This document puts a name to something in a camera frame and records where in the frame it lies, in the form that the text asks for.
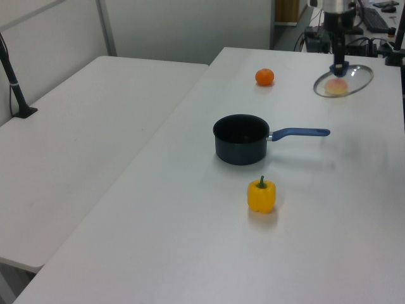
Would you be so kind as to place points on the light wooden cabinet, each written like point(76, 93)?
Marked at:
point(286, 11)

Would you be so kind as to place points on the orange mandarin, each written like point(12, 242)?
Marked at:
point(264, 77)

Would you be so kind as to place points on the yellow bell pepper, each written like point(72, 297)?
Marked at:
point(261, 198)

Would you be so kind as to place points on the pink yellow peach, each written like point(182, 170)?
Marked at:
point(336, 87)

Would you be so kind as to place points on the glass lid with blue knob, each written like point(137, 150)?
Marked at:
point(360, 76)

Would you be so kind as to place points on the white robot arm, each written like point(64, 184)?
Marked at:
point(336, 4)

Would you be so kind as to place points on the black electronics box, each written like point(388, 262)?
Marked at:
point(318, 39)

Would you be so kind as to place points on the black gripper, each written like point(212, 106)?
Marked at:
point(339, 21)

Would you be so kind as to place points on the black keyboard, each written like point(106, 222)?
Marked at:
point(375, 19)

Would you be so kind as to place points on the black camera stand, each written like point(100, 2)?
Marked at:
point(397, 47)
point(14, 92)

